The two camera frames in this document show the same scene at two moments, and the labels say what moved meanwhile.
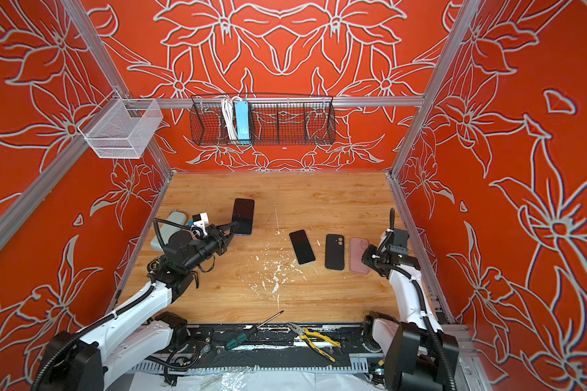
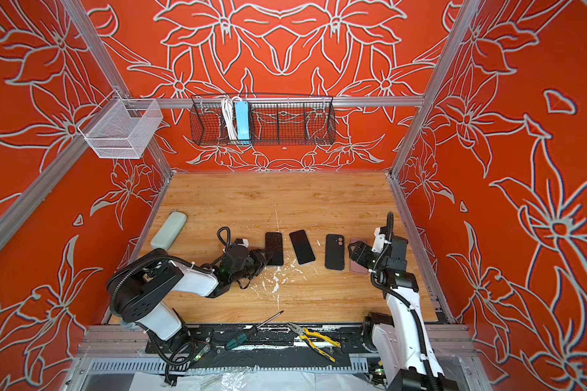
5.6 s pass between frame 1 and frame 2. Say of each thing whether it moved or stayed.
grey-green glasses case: stayed
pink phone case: stayed
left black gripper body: moved
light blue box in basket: stayed
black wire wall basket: stayed
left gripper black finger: moved
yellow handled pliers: stayed
